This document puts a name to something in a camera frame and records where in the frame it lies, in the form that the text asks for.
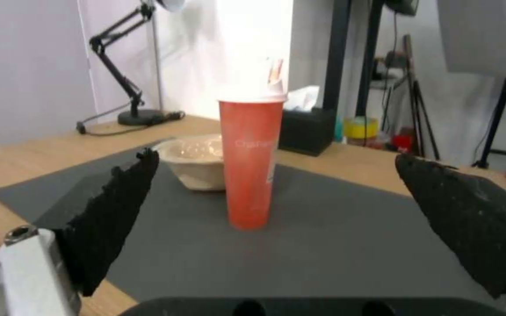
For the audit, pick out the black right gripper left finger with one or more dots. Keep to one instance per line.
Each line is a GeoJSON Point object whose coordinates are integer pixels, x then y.
{"type": "Point", "coordinates": [99, 227]}

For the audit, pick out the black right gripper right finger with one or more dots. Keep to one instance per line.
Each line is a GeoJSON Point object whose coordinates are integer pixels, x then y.
{"type": "Point", "coordinates": [468, 220]}

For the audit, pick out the small red box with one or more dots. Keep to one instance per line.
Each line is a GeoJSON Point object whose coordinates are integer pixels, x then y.
{"type": "Point", "coordinates": [401, 141]}

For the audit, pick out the beige paper bowl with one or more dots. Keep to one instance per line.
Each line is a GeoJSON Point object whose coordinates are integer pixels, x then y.
{"type": "Point", "coordinates": [196, 161]}

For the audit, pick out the black tripod stand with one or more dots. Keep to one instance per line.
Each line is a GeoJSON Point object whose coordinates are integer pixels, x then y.
{"type": "Point", "coordinates": [415, 95]}

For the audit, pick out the yellow green tape roll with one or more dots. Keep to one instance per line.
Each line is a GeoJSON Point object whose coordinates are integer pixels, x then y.
{"type": "Point", "coordinates": [360, 127]}

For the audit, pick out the tall red paper cup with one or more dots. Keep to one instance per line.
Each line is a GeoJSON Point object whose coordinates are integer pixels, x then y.
{"type": "Point", "coordinates": [249, 163]}

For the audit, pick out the black articulated desk lamp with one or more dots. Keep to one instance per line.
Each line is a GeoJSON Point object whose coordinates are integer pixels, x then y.
{"type": "Point", "coordinates": [125, 66]}

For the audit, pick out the dark grey desk mat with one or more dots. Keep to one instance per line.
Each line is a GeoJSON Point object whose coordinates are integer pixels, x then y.
{"type": "Point", "coordinates": [279, 230]}

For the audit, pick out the black tissue box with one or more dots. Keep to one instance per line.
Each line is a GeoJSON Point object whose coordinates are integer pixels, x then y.
{"type": "Point", "coordinates": [305, 130]}

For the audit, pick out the white softbox light panel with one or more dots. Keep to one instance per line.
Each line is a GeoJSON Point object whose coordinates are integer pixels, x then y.
{"type": "Point", "coordinates": [481, 34]}

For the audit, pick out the white tissue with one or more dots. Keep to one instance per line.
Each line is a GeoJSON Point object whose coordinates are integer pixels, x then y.
{"type": "Point", "coordinates": [302, 97]}

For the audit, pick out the black metal frame post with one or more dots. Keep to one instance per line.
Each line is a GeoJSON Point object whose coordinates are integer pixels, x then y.
{"type": "Point", "coordinates": [338, 52]}

